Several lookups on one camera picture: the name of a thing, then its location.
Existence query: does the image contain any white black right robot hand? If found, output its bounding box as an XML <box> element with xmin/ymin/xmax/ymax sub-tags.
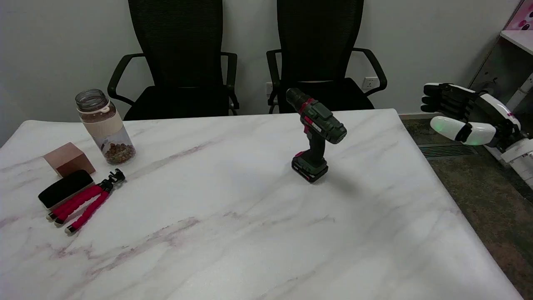
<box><xmin>421</xmin><ymin>82</ymin><xmax>522</xmax><ymax>148</ymax></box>

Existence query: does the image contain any green cordless power drill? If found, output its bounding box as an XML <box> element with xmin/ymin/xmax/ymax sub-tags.
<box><xmin>286</xmin><ymin>87</ymin><xmax>348</xmax><ymax>184</ymax></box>

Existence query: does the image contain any white desk with cartoon panel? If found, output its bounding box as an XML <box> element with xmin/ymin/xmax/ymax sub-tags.
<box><xmin>466</xmin><ymin>30</ymin><xmax>533</xmax><ymax>167</ymax></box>

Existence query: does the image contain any metal floor vent grille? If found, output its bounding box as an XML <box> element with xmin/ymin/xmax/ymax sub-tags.
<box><xmin>418</xmin><ymin>144</ymin><xmax>478</xmax><ymax>158</ymax></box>

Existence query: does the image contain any pink picture board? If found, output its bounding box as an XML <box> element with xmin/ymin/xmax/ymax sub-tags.
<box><xmin>505</xmin><ymin>0</ymin><xmax>533</xmax><ymax>32</ymax></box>

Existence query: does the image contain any black mesh office chair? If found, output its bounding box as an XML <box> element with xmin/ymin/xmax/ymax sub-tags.
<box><xmin>107</xmin><ymin>0</ymin><xmax>240</xmax><ymax>121</ymax></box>
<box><xmin>266</xmin><ymin>0</ymin><xmax>388</xmax><ymax>114</ymax></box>

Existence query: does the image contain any clear jar with beige band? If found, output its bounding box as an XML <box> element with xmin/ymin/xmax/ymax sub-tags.
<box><xmin>75</xmin><ymin>88</ymin><xmax>137</xmax><ymax>165</ymax></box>

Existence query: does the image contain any red flexible mini tripod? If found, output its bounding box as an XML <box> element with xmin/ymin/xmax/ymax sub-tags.
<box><xmin>46</xmin><ymin>168</ymin><xmax>126</xmax><ymax>235</ymax></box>

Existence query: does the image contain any copper coloured block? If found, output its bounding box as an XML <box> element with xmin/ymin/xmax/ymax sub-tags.
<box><xmin>43</xmin><ymin>142</ymin><xmax>96</xmax><ymax>178</ymax></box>

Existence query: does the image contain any black glasses case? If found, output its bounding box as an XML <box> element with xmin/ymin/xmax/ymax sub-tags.
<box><xmin>38</xmin><ymin>169</ymin><xmax>95</xmax><ymax>209</ymax></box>

